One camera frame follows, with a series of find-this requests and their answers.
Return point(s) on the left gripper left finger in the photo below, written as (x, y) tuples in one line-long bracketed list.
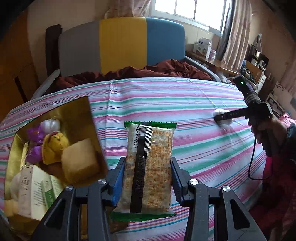
[(62, 221)]

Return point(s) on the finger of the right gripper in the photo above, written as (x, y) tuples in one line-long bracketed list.
[(236, 113)]

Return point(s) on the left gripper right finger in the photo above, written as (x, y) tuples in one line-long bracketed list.
[(232, 221)]

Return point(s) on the white cotton ball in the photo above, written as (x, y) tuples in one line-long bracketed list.
[(219, 117)]

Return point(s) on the cracker packet green edge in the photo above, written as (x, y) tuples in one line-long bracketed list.
[(146, 188)]

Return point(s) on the purple snack packet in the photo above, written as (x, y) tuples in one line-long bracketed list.
[(36, 136)]

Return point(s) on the person right hand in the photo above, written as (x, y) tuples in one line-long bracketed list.
[(273, 124)]

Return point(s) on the wooden side desk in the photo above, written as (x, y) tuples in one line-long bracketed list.
[(217, 66)]

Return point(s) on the green white small box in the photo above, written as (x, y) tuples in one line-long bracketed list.
[(51, 188)]

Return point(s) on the striped bed sheet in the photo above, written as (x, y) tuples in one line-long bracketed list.
[(213, 154)]

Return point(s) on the red pink quilt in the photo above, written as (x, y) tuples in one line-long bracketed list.
[(274, 211)]

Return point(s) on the beige tea box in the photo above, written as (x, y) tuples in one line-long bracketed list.
[(31, 202)]

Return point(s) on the pink floral curtain right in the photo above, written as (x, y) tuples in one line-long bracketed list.
[(233, 44)]

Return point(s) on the pink floral curtain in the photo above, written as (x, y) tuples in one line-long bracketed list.
[(233, 44), (127, 8)]

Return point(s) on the yellow sponge block in box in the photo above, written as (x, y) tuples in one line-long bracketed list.
[(11, 207)]

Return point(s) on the white plush ball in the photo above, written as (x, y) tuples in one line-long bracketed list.
[(15, 186)]

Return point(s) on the white carton on desk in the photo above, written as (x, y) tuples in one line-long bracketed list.
[(203, 47)]

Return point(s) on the yellow knitted sock bundle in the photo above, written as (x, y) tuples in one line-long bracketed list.
[(53, 146)]

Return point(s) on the dark red blanket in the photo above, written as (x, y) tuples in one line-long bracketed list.
[(167, 68)]

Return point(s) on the window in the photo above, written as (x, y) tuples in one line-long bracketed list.
[(207, 15)]

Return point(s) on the pink floral curtain left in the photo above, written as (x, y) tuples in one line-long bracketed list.
[(127, 8)]

